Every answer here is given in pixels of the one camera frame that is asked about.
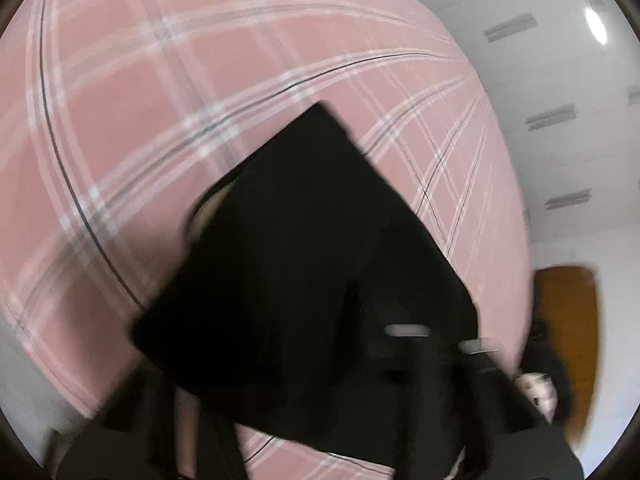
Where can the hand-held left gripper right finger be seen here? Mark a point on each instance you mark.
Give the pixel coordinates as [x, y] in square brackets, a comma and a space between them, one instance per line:
[500, 410]

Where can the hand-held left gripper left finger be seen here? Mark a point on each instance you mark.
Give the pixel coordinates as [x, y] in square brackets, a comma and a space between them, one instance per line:
[145, 425]

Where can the black pants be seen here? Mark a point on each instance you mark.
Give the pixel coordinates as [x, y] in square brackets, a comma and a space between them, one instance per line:
[300, 235]

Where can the pink plaid bed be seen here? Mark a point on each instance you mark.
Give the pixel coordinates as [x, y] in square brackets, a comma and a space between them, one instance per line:
[125, 110]

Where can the heart print pillow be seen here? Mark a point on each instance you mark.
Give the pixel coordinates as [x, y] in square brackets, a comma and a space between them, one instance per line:
[537, 395]

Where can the wooden headboard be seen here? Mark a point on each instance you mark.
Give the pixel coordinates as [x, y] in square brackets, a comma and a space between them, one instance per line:
[575, 340]

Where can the black jacket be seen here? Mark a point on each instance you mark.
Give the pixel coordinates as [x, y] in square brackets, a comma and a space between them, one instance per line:
[547, 355]

